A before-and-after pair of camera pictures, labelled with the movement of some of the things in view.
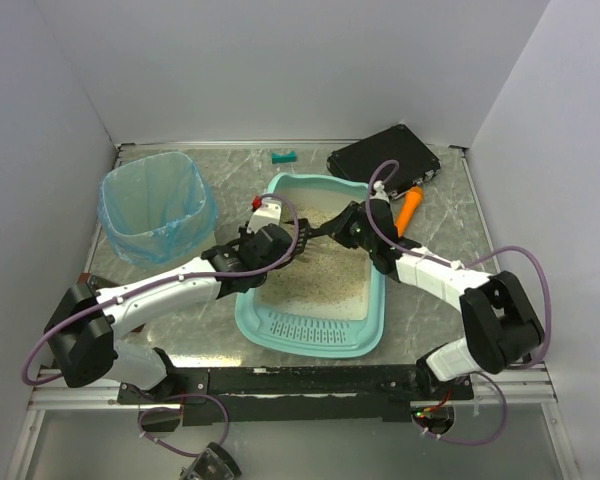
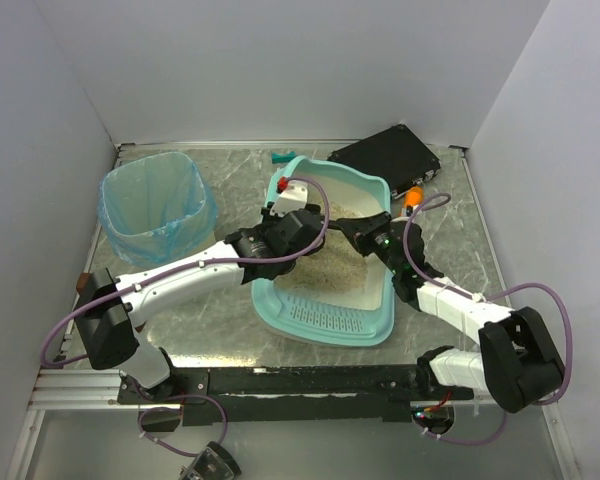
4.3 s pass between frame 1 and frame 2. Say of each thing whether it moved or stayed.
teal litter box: moved
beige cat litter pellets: stayed
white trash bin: stayed
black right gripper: stayed
